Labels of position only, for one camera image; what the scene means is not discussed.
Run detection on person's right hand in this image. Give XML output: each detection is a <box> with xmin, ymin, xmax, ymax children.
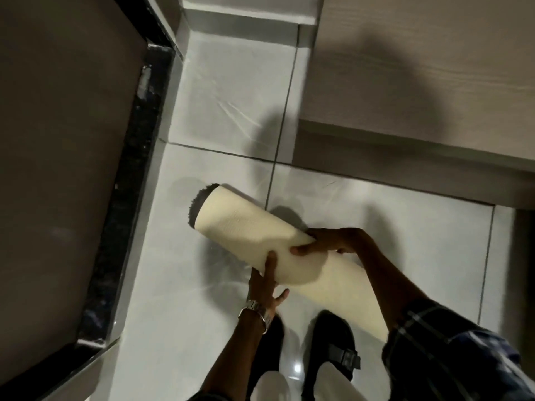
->
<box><xmin>290</xmin><ymin>227</ymin><xmax>363</xmax><ymax>257</ymax></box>

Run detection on person's left hand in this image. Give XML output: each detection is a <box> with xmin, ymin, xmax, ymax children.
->
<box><xmin>247</xmin><ymin>250</ymin><xmax>290</xmax><ymax>314</ymax></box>

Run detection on cream mat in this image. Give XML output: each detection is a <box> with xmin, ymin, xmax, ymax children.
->
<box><xmin>186</xmin><ymin>183</ymin><xmax>390</xmax><ymax>344</ymax></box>

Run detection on person's left forearm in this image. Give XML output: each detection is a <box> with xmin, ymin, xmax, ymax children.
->
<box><xmin>200</xmin><ymin>311</ymin><xmax>270</xmax><ymax>401</ymax></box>

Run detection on person's right forearm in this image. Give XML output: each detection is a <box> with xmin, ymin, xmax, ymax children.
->
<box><xmin>349</xmin><ymin>233</ymin><xmax>428</xmax><ymax>335</ymax></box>

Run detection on silver wristwatch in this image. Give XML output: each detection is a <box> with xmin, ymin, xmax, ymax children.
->
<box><xmin>238</xmin><ymin>299</ymin><xmax>273</xmax><ymax>335</ymax></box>

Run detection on plain black shoe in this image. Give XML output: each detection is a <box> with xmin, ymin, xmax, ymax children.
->
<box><xmin>246</xmin><ymin>314</ymin><xmax>286</xmax><ymax>398</ymax></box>

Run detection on black shoe with buckle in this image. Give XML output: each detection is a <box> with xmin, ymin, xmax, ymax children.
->
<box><xmin>300</xmin><ymin>309</ymin><xmax>362</xmax><ymax>401</ymax></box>

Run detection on white trousers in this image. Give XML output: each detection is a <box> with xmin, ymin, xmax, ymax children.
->
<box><xmin>254</xmin><ymin>362</ymin><xmax>357</xmax><ymax>401</ymax></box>

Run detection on dark plaid shirt sleeve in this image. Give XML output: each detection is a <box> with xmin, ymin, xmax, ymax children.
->
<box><xmin>381</xmin><ymin>298</ymin><xmax>535</xmax><ymax>401</ymax></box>

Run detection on light wooden cabinet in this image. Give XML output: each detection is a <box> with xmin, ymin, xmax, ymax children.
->
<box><xmin>292</xmin><ymin>0</ymin><xmax>535</xmax><ymax>210</ymax></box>

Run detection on brown door panel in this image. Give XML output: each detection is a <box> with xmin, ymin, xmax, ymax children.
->
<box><xmin>0</xmin><ymin>0</ymin><xmax>148</xmax><ymax>387</ymax></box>

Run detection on black stone door frame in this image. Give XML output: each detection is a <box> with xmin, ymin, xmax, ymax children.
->
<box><xmin>76</xmin><ymin>0</ymin><xmax>184</xmax><ymax>352</ymax></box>

